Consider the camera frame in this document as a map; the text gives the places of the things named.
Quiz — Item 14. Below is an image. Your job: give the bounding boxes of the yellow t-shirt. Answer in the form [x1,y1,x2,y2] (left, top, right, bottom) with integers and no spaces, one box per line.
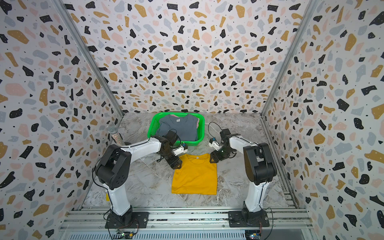
[171,154,218,195]

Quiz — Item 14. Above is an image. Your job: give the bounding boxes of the grey t-shirt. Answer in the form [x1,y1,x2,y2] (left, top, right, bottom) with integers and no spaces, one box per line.
[157,114,198,141]

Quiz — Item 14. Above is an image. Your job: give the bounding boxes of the green plastic basket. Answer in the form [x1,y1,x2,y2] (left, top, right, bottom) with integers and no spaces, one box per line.
[148,112,205,146]

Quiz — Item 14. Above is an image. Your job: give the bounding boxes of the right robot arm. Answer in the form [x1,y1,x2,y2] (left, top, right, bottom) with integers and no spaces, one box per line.
[209,129,277,214]

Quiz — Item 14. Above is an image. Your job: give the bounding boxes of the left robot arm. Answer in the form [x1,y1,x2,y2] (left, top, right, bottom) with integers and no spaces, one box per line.
[94,131,188,217]

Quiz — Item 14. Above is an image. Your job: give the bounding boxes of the clear bottle on black stand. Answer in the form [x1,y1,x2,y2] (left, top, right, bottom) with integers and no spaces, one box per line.
[106,125,125,146]

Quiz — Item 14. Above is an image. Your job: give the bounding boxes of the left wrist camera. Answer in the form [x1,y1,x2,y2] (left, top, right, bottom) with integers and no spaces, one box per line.
[173,143,188,156]

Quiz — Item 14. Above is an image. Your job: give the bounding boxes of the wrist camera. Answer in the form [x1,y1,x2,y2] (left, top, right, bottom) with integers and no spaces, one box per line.
[173,143,188,156]
[209,138,222,151]

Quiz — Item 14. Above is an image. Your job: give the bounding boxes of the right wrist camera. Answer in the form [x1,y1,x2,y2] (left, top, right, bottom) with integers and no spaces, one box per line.
[209,138,222,151]

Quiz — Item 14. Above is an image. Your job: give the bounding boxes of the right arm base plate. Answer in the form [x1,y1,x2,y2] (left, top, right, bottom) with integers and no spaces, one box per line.
[228,208,270,228]

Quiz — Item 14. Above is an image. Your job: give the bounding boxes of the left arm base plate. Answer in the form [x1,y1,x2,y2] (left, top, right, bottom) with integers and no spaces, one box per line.
[105,212,149,229]

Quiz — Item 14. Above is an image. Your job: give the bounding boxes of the aluminium front rail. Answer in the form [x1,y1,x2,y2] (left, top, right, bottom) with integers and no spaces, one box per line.
[58,207,317,240]

